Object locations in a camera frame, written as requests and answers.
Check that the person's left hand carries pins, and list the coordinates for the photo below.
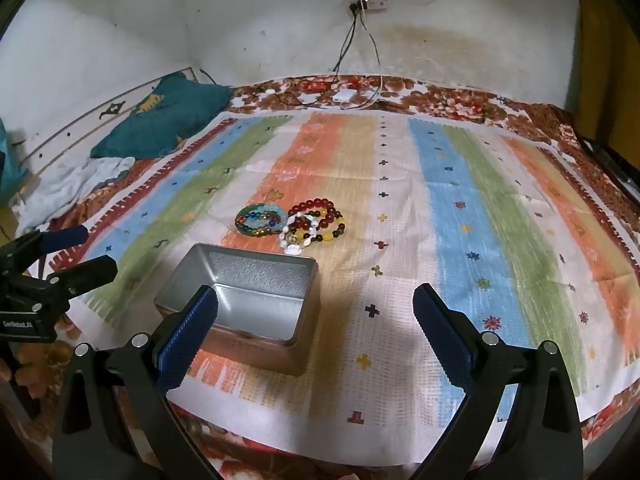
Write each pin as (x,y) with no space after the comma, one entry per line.
(5,373)

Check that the striped colourful mat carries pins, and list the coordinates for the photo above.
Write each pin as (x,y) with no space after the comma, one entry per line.
(493,222)

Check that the yellow wooden furniture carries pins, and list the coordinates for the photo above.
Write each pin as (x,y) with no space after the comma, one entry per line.
(608,103)

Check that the silver metal tin box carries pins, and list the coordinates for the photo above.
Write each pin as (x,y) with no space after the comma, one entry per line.
(268,304)

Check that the white crumpled cloth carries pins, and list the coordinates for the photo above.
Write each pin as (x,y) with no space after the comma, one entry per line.
(65,187)

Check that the teal quilted pillow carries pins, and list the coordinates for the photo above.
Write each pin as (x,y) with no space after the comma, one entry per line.
(175,110)

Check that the teal plastic bag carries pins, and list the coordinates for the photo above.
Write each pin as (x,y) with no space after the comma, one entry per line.
(14,175)

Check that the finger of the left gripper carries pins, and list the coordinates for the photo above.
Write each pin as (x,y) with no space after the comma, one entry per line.
(32,246)
(78,280)

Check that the white power strip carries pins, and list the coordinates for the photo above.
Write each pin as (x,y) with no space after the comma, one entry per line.
(371,5)

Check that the green jade bangle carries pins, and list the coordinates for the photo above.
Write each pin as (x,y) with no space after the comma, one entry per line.
(260,219)

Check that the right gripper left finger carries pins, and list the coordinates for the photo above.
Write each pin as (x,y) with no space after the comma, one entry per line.
(91,438)

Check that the white charger adapter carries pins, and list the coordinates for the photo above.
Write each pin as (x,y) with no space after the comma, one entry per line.
(344,95)

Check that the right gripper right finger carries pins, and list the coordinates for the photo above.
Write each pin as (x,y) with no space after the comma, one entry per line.
(541,439)

